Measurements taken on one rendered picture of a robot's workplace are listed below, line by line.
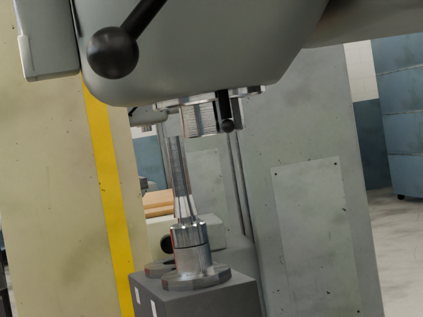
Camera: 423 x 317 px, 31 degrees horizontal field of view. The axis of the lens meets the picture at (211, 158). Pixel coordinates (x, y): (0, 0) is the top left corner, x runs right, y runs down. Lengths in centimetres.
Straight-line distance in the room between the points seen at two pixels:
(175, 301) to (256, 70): 45
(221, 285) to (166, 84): 46
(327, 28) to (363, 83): 976
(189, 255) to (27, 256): 139
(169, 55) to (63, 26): 9
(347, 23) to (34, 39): 23
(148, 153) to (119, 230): 733
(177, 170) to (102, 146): 134
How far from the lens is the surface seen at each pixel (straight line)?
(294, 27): 51
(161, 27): 48
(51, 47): 54
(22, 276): 231
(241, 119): 56
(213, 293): 92
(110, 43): 42
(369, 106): 1037
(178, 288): 94
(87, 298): 232
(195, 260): 94
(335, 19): 58
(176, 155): 94
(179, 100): 53
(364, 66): 1039
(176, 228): 94
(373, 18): 54
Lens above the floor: 129
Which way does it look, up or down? 3 degrees down
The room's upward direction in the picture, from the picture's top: 9 degrees counter-clockwise
